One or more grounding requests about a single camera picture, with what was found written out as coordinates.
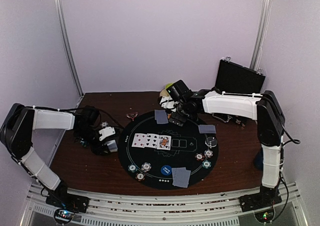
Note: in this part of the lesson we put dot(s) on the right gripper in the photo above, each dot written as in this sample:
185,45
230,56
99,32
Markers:
179,120

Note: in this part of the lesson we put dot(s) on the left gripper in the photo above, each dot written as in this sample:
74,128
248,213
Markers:
97,149

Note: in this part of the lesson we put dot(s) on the blue card seat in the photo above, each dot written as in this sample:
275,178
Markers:
161,117
207,129

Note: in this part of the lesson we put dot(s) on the blue card top seat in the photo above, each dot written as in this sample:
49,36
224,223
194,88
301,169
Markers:
161,117

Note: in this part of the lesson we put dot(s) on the green fifty chip bottom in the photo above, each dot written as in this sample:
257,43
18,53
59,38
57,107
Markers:
132,168

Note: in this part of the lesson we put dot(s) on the face card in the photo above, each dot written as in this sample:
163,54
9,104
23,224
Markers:
164,142

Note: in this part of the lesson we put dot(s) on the red triangular token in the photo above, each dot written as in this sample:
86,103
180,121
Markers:
132,116

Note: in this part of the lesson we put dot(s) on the blue ten chip bottom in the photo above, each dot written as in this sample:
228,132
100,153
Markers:
145,167

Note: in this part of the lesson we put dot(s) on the black hundred chip bottom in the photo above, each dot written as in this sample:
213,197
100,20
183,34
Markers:
140,176

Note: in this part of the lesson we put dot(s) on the single blue playing card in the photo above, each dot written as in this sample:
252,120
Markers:
178,172

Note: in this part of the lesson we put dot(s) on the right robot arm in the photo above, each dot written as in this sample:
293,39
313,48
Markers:
262,108

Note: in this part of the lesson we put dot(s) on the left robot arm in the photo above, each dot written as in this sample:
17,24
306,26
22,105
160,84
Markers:
21,134

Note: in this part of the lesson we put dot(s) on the beige bird plate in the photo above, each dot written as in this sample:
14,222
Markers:
163,94

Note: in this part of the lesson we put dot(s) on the clear dealer button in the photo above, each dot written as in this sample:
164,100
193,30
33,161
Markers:
211,142

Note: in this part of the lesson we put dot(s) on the black poker chip case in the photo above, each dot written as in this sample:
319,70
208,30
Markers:
234,78

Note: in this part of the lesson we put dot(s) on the round black poker mat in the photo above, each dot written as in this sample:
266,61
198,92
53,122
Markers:
186,142

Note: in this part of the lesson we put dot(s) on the blue small blind button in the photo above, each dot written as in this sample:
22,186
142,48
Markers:
166,170

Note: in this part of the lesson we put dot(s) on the dark blue mug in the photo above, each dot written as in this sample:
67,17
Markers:
258,161

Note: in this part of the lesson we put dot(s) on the aluminium front rail frame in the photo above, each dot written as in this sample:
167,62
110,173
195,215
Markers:
204,209

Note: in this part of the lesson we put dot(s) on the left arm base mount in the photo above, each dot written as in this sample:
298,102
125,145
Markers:
65,211

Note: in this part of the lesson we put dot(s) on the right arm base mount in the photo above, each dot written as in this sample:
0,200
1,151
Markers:
261,204

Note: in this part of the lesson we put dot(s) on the right aluminium post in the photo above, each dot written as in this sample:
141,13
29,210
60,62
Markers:
261,33

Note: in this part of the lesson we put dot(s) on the aluminium post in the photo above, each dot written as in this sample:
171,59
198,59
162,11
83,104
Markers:
261,33
67,46

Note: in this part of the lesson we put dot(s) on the left aluminium post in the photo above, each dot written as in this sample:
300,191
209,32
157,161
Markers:
67,46

